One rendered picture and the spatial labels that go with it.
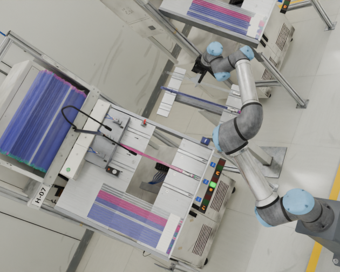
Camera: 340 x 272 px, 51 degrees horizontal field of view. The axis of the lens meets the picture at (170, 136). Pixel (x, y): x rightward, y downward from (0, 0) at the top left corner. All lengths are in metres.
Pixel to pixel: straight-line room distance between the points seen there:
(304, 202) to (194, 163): 0.74
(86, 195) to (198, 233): 0.91
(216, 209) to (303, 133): 0.85
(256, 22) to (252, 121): 1.10
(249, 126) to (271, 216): 0.43
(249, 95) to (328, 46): 1.64
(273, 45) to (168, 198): 1.65
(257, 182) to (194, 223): 1.01
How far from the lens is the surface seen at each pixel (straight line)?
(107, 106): 2.13
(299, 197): 1.64
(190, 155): 2.11
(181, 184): 2.08
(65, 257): 4.01
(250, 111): 1.55
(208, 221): 2.66
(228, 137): 1.57
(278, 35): 3.18
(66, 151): 2.12
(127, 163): 2.11
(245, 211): 2.73
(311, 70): 3.09
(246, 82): 1.66
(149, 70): 4.23
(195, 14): 2.51
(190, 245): 2.59
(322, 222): 1.76
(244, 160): 1.61
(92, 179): 2.12
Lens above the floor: 2.16
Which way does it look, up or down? 36 degrees down
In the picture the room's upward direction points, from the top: 55 degrees counter-clockwise
